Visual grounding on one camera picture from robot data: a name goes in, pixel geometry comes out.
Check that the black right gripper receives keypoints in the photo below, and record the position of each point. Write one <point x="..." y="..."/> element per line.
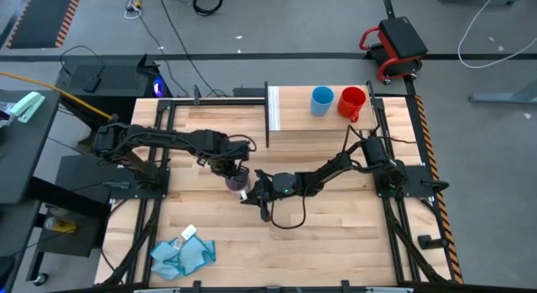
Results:
<point x="272" y="186"/>

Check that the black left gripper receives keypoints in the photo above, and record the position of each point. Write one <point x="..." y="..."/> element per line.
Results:
<point x="228" y="165"/>

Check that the white and purple mug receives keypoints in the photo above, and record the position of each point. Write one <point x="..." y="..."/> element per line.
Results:
<point x="237" y="187"/>

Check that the blue cup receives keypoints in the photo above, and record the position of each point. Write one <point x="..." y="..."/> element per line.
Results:
<point x="322" y="100"/>

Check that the red mug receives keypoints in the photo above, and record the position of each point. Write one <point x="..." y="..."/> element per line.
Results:
<point x="351" y="102"/>

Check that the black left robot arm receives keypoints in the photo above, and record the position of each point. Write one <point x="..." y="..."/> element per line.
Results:
<point x="189" y="139"/>

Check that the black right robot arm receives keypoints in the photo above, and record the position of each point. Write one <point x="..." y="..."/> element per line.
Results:
<point x="331" y="167"/>

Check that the light blue cloth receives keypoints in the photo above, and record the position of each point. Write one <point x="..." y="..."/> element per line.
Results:
<point x="189" y="255"/>

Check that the small white tag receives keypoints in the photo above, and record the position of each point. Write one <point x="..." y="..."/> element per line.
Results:
<point x="178" y="243"/>

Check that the black cart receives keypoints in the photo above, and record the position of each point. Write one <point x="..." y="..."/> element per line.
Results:
<point x="84" y="175"/>

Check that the black computer tower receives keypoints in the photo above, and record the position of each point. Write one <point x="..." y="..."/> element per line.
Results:
<point x="113" y="79"/>

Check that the yellow bottle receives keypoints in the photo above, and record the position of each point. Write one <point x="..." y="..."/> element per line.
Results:
<point x="63" y="226"/>

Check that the black and orange hazard tape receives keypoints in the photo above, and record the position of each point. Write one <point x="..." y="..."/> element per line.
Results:
<point x="446" y="226"/>

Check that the black desk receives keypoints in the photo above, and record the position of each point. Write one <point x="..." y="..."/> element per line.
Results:
<point x="25" y="158"/>

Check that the red and black rolling stool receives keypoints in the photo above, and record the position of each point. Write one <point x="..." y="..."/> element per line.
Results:
<point x="403" y="35"/>

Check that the mint green stapler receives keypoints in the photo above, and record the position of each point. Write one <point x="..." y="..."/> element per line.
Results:
<point x="27" y="106"/>

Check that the black mat with orange stripes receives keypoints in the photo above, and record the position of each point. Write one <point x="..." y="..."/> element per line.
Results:
<point x="42" y="16"/>

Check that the black metal table frame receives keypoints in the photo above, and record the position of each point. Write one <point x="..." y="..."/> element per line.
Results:
<point x="164" y="116"/>

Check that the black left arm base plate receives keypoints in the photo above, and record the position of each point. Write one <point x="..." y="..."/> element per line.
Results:
<point x="126" y="193"/>

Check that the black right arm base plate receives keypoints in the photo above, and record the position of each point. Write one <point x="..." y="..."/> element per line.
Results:
<point x="419" y="175"/>

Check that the black frame knob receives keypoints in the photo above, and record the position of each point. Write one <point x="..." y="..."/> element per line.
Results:
<point x="434" y="186"/>
<point x="430" y="242"/>

